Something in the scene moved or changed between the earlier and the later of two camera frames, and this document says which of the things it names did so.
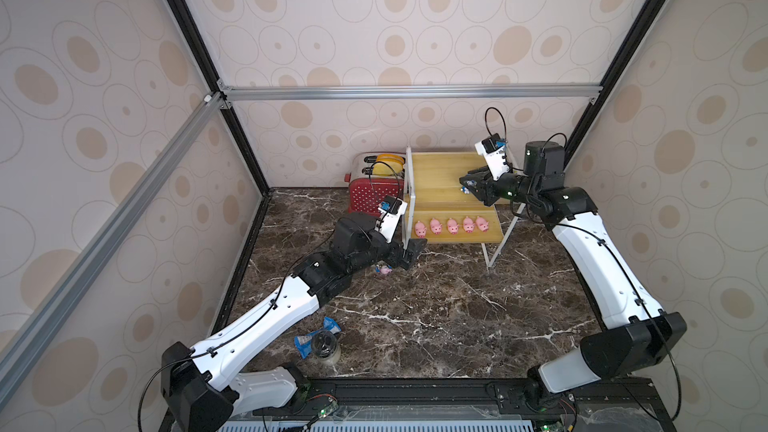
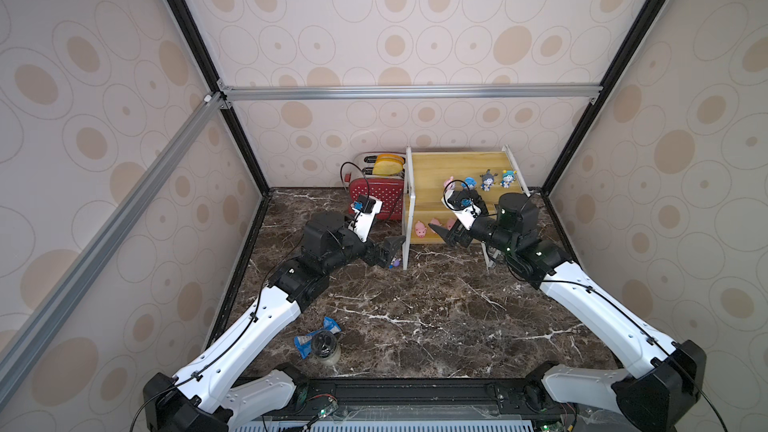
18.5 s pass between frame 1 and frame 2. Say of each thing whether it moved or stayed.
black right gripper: moved
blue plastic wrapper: stayed
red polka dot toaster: stayed
